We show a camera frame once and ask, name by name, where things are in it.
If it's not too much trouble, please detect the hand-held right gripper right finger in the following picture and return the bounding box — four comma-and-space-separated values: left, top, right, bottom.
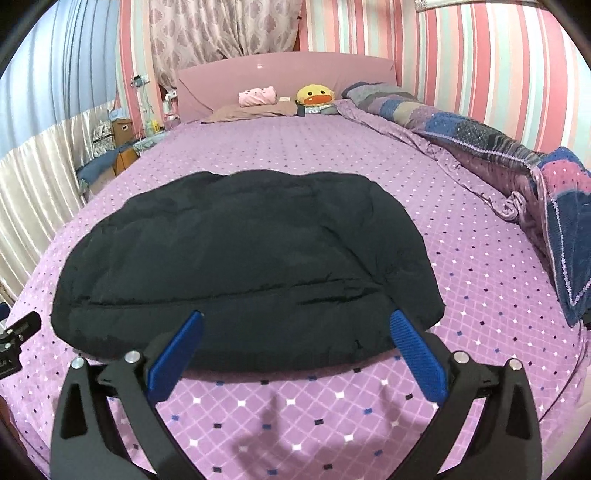
389, 310, 543, 480

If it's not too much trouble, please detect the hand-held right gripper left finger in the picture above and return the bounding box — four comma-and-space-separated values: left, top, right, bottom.
50, 311, 205, 480

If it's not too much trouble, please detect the black jacket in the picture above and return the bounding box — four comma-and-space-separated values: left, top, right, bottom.
47, 170, 446, 372

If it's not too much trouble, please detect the bed with purple dotted sheet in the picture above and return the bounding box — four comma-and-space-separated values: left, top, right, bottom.
0, 99, 587, 480

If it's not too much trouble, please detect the white satin curtain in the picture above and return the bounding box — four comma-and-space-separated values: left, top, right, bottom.
0, 99, 118, 301

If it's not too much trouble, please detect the blue cloth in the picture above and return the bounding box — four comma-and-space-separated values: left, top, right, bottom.
76, 147, 134, 185

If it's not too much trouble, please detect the brown wooden cabinet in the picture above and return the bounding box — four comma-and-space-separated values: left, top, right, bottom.
113, 148, 139, 176

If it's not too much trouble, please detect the cardboard box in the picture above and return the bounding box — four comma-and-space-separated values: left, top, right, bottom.
112, 119, 134, 148

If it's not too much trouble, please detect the patchwork quilt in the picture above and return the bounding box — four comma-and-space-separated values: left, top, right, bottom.
335, 82, 591, 328

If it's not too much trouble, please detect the blue curtain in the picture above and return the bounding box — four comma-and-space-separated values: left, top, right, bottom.
0, 0, 123, 160

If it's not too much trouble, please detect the brown pillow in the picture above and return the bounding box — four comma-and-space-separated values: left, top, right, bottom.
202, 100, 298, 123

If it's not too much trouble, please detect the pink plush toy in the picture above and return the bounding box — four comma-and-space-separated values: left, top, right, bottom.
239, 86, 277, 108

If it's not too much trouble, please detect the yellow duck plush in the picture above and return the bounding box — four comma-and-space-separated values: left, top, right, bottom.
295, 84, 340, 116

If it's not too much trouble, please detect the pink headboard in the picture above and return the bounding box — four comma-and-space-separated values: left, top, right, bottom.
178, 52, 398, 123

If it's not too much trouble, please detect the patterned pink curtain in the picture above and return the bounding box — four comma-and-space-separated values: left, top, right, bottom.
150, 0, 305, 90

